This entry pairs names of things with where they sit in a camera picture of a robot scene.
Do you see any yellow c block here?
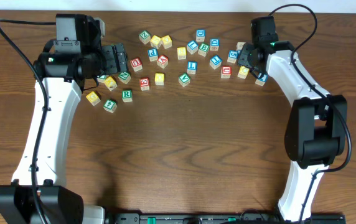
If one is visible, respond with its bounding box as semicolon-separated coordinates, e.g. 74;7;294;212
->
237;66;250;79
86;91;101;106

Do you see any green R block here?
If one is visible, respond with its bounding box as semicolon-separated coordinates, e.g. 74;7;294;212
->
122;90;133;103

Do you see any yellow o block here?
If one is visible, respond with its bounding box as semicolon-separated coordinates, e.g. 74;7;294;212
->
154;73;165;86
161;35;172;49

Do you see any blue l block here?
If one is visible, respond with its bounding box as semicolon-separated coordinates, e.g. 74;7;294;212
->
187;61;197;75
187;40;199;55

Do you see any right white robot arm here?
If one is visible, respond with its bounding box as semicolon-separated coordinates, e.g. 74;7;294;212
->
238;41;352;223

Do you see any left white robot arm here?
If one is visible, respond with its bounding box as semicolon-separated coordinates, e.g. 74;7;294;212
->
0;41;128;223

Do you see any blue X block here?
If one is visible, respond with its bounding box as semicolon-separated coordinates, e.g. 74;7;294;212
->
237;42;245;50

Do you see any blue 5 block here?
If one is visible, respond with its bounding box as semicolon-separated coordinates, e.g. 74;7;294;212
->
227;50;238;63

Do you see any green N block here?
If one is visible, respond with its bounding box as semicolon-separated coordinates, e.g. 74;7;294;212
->
118;72;131;84

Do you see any red U block left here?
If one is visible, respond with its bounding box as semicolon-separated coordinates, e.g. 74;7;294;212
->
130;57;143;72

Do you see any red u block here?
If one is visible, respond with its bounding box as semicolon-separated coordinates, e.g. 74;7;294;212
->
221;66;232;79
130;57;143;72

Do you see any green V block left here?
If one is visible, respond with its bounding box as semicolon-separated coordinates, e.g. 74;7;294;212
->
97;75;109;83

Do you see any green v block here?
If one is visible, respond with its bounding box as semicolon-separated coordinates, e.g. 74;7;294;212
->
179;73;191;87
97;75;109;83

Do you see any yellow tilted block left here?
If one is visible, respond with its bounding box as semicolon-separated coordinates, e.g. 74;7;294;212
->
104;77;117;91

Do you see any blue 2 block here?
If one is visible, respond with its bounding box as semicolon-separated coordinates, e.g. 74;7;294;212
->
255;74;268;86

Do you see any red U block right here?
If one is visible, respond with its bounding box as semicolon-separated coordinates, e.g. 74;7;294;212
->
221;66;232;79

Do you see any blue I block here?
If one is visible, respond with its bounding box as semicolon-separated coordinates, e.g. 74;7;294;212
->
210;55;222;70

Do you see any green Z block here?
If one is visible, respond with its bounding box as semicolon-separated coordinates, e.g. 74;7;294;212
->
139;30;151;45

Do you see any red E block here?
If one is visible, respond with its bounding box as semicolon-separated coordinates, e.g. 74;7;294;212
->
140;78;150;91

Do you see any blue D block right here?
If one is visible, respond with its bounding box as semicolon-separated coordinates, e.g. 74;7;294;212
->
210;39;220;51

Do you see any blue d block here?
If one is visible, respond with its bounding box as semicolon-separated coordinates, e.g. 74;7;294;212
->
210;39;220;51
195;29;205;42

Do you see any blue P block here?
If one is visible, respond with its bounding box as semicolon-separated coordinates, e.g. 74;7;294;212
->
148;48;158;62

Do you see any yellow block beside Z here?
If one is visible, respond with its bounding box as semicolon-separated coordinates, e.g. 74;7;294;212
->
150;35;162;49

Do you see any green 4 block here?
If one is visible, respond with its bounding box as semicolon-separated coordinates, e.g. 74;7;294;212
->
103;100;117;113

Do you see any green B block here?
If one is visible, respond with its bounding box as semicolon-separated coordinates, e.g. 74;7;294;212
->
198;43;210;57

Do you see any red A block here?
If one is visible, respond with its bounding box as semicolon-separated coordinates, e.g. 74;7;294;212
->
157;55;169;68

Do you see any blue D block top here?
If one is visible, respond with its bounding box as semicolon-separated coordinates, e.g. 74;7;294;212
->
195;29;205;42

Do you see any yellow O block top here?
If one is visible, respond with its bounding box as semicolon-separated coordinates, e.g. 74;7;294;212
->
161;35;172;49

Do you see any yellow S block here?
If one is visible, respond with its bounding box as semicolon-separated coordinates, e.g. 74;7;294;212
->
177;47;187;60

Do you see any green V block centre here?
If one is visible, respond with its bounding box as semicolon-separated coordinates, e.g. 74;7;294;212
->
179;73;191;87

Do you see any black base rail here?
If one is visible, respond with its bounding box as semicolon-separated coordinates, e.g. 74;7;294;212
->
105;212;347;224

